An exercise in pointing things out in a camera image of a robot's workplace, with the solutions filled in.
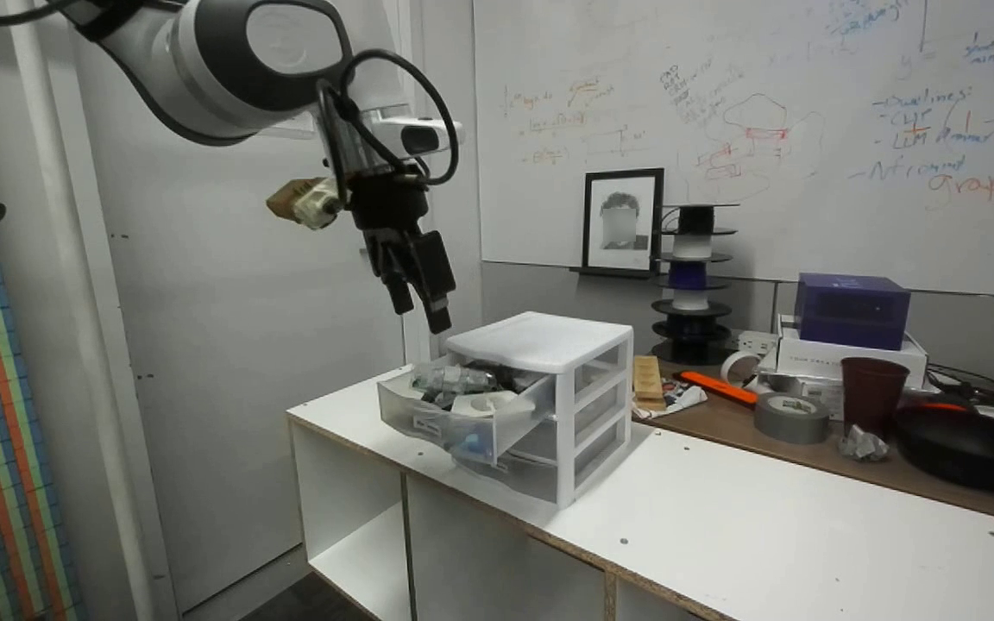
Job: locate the tan taped wrist block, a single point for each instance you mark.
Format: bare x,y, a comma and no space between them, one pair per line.
300,205

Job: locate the white paper sheet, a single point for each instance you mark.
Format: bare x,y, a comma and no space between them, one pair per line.
673,401

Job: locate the orange utility knife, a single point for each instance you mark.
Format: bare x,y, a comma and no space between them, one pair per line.
720,388

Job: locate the crumpled foil piece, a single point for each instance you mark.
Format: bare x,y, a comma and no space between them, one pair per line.
865,443

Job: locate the light wooden block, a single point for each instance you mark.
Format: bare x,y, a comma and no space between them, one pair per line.
646,377

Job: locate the white cardboard box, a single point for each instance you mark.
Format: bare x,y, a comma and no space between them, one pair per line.
852,362

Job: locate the grey duct tape roll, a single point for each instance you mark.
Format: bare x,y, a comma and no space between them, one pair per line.
791,418

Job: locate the white mini drawer cabinet frame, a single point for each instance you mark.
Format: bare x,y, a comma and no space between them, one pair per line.
542,341

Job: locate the white PVC pole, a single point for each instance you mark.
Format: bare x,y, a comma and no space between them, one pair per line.
69,288

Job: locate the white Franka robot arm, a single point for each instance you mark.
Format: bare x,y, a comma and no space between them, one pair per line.
209,71

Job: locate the stacked filament spools tower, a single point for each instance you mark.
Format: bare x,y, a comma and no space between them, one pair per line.
691,288

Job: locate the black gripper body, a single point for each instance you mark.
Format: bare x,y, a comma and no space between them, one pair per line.
393,220

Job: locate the dark red cup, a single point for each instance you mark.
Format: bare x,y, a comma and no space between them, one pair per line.
873,395

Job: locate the whiteboard with writing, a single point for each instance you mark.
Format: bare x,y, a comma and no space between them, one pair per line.
751,116

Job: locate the white cubby shelf unit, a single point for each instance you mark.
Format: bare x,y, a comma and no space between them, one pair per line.
751,519

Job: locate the white tape roll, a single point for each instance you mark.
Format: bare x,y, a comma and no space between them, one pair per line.
744,366

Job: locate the translucent plastic drawer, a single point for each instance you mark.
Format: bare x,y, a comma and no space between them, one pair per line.
593,446
593,405

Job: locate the translucent drawer holding small parts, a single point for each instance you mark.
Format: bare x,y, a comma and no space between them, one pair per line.
429,418

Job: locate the purple box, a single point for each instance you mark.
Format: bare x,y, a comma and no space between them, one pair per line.
852,308

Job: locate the black round pan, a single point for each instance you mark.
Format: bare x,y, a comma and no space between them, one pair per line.
967,446

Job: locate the brown wooden desk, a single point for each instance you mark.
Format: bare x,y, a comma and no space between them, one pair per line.
819,453

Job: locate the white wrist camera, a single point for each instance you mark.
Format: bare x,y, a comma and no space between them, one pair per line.
412,135

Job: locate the clear bag of black screws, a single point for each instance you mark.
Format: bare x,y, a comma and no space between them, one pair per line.
450,381

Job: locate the black framed portrait picture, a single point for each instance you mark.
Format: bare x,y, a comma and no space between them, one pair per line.
623,224

